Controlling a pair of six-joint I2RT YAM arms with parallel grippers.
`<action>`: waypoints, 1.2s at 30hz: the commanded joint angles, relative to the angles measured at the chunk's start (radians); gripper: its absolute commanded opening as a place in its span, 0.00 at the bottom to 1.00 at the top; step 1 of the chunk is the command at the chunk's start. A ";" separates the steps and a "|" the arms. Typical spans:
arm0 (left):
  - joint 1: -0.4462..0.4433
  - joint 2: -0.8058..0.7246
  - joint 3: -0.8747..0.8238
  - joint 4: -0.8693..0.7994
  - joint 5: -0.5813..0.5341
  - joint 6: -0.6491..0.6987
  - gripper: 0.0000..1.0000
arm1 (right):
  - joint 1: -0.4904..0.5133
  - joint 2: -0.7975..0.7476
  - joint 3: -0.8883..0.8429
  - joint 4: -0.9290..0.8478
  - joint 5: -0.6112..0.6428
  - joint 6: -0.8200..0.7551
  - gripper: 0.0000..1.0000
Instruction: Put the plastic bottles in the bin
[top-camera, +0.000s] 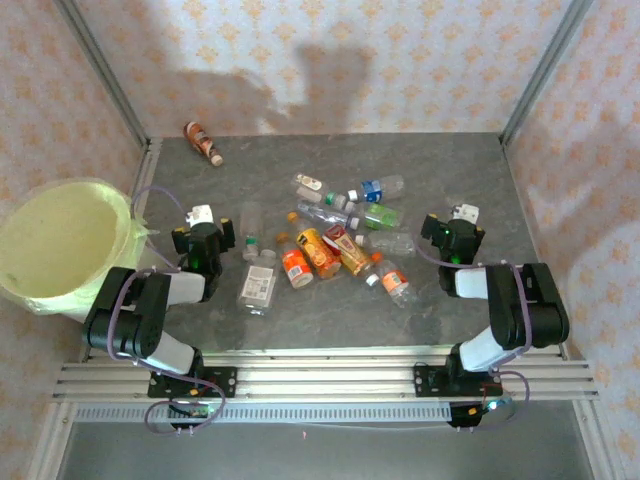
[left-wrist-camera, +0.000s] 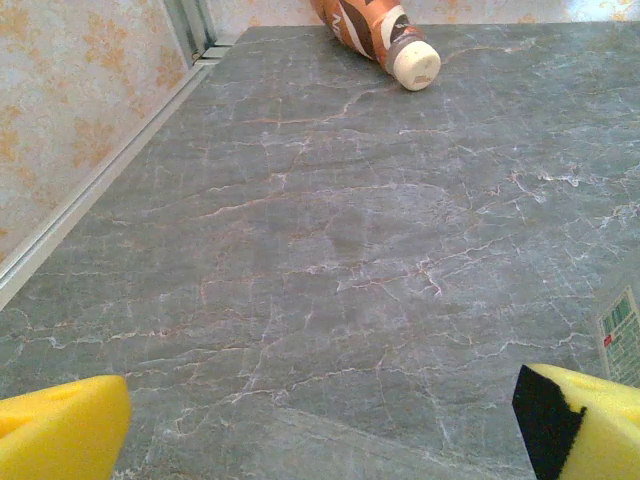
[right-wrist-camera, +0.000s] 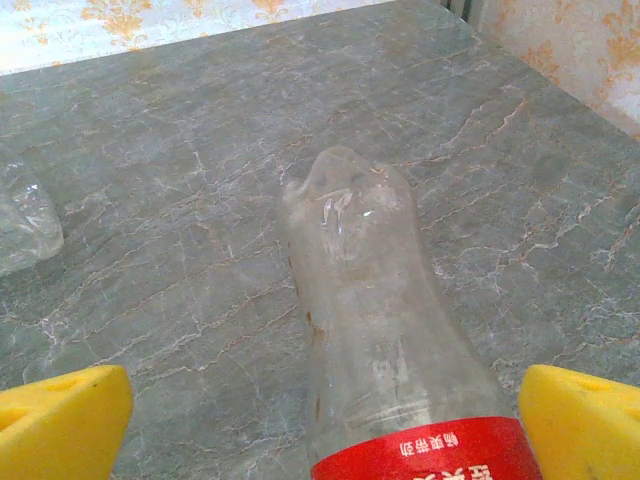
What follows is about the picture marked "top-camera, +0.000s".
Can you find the small lit circuit board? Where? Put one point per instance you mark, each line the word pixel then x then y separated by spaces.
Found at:
pixel 197 411
pixel 492 406

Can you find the aluminium frame post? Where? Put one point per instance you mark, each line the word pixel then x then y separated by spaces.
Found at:
pixel 545 75
pixel 105 75

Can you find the clear bottle blue label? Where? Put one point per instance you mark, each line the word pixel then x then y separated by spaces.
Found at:
pixel 372 189

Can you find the plain clear bottle green collar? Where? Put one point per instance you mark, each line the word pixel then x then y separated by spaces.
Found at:
pixel 250 222

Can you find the white bin with yellow-green bag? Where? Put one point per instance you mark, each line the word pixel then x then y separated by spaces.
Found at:
pixel 60 240

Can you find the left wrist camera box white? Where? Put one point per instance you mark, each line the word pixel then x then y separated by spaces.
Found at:
pixel 200 215

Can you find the clear bottle beige label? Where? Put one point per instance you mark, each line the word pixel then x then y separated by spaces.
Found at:
pixel 310 185

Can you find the ribbed clear bottle orange label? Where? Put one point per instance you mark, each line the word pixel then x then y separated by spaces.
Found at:
pixel 395 282

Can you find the square clear bottle white label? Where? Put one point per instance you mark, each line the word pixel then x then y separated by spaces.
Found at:
pixel 257 285

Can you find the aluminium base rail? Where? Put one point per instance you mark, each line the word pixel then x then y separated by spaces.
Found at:
pixel 325 380

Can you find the small bottle orange label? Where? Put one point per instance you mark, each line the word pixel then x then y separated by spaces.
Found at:
pixel 296 265

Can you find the brown coffee bottle cream cap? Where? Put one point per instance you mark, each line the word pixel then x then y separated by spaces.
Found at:
pixel 200 140

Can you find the clear bottle green lime label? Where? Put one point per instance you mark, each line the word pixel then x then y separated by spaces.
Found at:
pixel 382 216

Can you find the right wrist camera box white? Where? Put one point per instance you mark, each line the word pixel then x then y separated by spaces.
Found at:
pixel 466 212

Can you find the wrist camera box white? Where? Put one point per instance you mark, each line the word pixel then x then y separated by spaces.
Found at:
pixel 200 215
pixel 466 212

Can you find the yellow label juice bottle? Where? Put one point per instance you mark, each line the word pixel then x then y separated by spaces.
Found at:
pixel 317 250

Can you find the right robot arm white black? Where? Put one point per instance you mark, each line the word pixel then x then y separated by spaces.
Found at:
pixel 520 305

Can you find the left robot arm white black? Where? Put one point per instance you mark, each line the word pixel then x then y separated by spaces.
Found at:
pixel 150 305

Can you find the slim clear bottle white cap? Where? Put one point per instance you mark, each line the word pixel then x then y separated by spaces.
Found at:
pixel 322 215

